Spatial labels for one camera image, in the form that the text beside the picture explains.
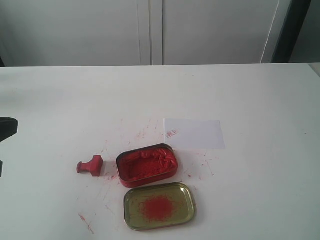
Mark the red stamp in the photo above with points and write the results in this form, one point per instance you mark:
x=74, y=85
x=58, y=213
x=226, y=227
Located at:
x=94, y=166

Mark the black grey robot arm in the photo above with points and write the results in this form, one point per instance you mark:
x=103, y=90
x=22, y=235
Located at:
x=8, y=127

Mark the red ink tin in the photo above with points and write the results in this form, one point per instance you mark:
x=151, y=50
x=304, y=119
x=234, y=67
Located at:
x=146, y=165

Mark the white paper sheet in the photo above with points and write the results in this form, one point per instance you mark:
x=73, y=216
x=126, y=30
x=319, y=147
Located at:
x=193, y=134

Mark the gold tin lid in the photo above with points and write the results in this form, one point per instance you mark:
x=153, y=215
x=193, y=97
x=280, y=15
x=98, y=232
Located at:
x=158, y=206

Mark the white cabinet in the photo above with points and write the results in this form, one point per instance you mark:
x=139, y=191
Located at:
x=139, y=32

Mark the dark vertical post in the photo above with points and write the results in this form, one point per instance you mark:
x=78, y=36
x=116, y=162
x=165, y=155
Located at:
x=290, y=31

